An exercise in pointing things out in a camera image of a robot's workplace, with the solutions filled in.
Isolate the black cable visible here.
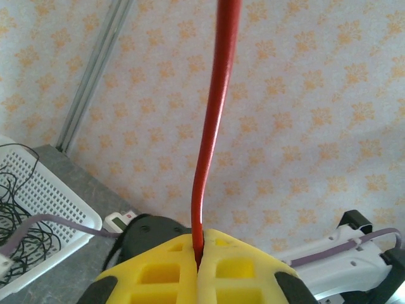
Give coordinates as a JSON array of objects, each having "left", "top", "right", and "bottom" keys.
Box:
[{"left": 0, "top": 142, "right": 63, "bottom": 283}]

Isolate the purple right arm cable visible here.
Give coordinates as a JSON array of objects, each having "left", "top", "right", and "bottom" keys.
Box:
[{"left": 0, "top": 213, "right": 405, "bottom": 267}]

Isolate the white perforated plastic basket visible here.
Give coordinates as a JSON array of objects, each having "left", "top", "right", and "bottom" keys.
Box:
[{"left": 0, "top": 134, "right": 104, "bottom": 299}]

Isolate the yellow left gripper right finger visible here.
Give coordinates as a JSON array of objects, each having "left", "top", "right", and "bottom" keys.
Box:
[{"left": 197, "top": 228, "right": 320, "bottom": 304}]

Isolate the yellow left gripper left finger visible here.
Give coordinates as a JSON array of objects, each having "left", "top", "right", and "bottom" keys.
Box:
[{"left": 75, "top": 232, "right": 202, "bottom": 304}]

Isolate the white digital timer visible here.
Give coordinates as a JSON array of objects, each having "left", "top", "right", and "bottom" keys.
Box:
[{"left": 103, "top": 209, "right": 139, "bottom": 234}]

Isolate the aluminium frame post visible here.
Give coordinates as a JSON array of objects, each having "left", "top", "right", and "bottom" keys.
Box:
[{"left": 55, "top": 0, "right": 134, "bottom": 155}]

